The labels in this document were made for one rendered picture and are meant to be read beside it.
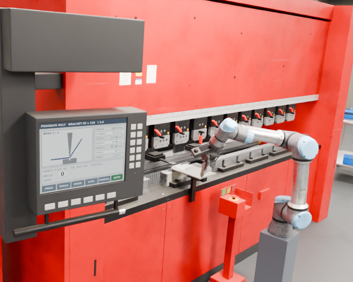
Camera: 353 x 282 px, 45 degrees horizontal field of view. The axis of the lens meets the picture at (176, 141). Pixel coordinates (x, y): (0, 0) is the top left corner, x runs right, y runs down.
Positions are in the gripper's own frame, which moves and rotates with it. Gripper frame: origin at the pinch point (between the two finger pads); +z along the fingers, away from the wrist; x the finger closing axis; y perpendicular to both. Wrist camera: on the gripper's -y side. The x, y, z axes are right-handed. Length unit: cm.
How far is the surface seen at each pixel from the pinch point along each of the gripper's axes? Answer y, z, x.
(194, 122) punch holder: 42, 23, 58
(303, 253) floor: 188, 112, -17
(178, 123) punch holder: 25, 21, 54
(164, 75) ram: 6, -6, 69
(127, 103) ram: -22, 5, 52
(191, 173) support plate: 34, 40, 26
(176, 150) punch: 30, 40, 46
